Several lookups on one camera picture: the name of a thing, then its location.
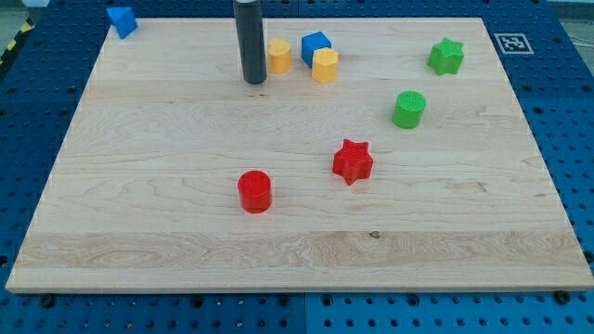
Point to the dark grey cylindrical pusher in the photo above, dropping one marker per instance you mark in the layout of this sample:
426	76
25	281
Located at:
250	31

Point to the yellow heart block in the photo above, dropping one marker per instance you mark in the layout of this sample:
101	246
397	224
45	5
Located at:
279	54

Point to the wooden board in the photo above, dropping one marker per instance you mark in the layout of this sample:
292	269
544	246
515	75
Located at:
143	197

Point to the blue cube block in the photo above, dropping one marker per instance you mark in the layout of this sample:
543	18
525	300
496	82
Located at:
310	43

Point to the yellow hexagon block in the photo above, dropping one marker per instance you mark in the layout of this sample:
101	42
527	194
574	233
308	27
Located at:
325	65

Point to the blue triangle block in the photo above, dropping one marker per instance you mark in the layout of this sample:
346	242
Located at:
123	19

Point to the red cylinder block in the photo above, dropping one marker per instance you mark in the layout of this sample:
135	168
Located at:
255	191

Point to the red star block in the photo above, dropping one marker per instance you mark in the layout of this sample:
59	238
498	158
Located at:
352	161

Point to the green cylinder block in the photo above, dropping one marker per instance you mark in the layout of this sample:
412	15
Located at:
408	109

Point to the green star block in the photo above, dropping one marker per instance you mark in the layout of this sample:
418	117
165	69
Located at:
446	57

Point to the white fiducial marker tag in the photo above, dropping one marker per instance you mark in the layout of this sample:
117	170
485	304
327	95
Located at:
512	43

